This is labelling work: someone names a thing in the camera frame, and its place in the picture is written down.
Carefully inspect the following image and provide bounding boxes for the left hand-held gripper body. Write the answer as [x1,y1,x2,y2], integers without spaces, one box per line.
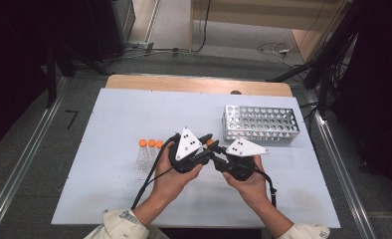
[168,126,212,174]

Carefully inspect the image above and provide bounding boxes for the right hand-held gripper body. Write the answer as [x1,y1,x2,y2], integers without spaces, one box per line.
[223,137,271,182]

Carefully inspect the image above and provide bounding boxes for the metal test tube rack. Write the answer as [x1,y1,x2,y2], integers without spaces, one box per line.
[221,105,301,144]

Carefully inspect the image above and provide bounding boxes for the clear plastic test tube rack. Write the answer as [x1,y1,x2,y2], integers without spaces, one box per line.
[135,144,167,182]

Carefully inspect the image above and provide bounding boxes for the person's right hand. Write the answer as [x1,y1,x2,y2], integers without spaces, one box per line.
[222,156,268,208]

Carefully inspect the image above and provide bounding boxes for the person's left hand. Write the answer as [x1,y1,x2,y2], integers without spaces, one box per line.
[152,145,204,205]

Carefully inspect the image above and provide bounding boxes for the light wooden furniture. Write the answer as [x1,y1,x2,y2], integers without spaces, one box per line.
[188,0,351,64]

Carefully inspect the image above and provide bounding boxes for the black cabinet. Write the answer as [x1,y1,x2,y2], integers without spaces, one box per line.
[84,0,136,64]

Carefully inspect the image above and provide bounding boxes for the dark curtain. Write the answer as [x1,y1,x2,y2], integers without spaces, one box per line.
[0,0,96,155]

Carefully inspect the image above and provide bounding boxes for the left hand-held gripper cable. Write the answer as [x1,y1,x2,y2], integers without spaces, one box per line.
[130,132,182,211]

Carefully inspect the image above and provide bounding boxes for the hand-held gripper cable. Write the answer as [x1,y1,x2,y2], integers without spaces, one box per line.
[253,165,279,208]
[130,132,182,211]

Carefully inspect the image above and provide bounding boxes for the right hand-held gripper cable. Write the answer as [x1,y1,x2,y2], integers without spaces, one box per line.
[253,165,279,208]

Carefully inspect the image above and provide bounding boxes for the aluminium floor rail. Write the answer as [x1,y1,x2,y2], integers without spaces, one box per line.
[0,78,69,239]
[307,93,379,239]

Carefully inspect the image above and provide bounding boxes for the grey floor cables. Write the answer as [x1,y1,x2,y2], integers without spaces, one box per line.
[110,40,192,63]

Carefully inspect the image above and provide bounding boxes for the hanging black cable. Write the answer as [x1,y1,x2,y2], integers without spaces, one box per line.
[195,0,213,54]

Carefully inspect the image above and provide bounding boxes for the white coiled cable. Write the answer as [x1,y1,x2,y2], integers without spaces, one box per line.
[257,42,296,68]

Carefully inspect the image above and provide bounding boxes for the black cable bundle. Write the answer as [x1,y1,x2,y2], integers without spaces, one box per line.
[327,33,355,98]

